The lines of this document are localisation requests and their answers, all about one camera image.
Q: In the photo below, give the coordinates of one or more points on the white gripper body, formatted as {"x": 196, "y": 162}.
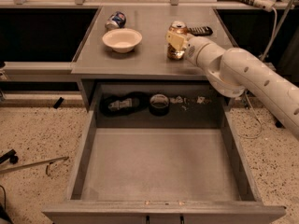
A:
{"x": 192, "y": 48}

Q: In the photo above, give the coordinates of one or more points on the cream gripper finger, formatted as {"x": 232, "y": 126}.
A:
{"x": 176, "y": 40}

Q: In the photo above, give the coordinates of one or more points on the crushed orange soda can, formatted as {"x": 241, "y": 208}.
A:
{"x": 178, "y": 27}

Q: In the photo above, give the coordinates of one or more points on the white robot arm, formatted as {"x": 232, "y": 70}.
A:
{"x": 235, "y": 70}

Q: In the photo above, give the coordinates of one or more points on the grey cabinet with counter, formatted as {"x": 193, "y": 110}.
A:
{"x": 103, "y": 72}

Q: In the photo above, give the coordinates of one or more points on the crushed blue soda can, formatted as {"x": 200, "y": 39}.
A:
{"x": 116, "y": 21}

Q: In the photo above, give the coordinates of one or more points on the open grey top drawer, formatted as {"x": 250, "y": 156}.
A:
{"x": 162, "y": 176}

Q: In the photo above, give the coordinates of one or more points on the black remote control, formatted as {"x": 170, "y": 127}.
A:
{"x": 200, "y": 31}

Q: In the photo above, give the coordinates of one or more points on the crumpled paper scraps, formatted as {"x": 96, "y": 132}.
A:
{"x": 188, "y": 103}

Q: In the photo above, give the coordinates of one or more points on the white bowl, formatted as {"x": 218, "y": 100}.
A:
{"x": 122, "y": 40}

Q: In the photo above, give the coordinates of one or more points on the metal rod on floor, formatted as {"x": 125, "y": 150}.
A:
{"x": 34, "y": 164}

